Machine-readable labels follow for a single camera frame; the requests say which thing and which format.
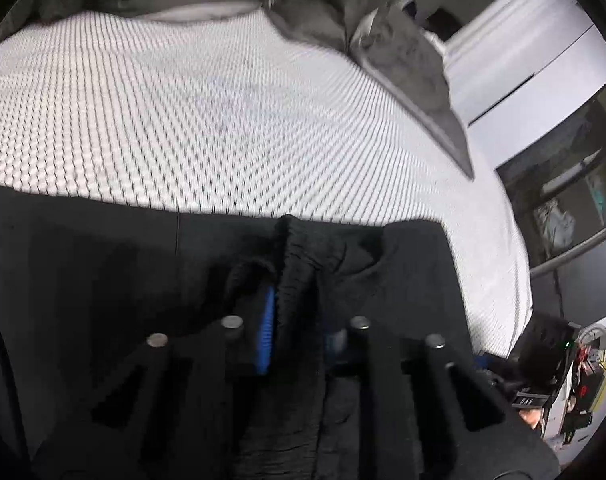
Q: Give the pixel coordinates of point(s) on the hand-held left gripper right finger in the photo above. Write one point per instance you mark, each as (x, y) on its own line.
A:
(383, 390)

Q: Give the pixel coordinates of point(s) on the bed with honeycomb sheet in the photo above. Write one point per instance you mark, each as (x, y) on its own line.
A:
(183, 110)

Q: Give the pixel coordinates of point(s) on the black pants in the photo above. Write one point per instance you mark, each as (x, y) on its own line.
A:
(108, 260)

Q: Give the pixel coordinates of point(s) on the dark glass wardrobe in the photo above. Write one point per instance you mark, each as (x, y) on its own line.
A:
(558, 180)

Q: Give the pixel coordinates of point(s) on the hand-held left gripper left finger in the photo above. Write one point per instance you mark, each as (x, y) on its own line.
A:
(265, 330)

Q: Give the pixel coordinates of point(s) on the grey duvet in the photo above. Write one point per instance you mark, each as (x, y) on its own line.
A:
(408, 75)

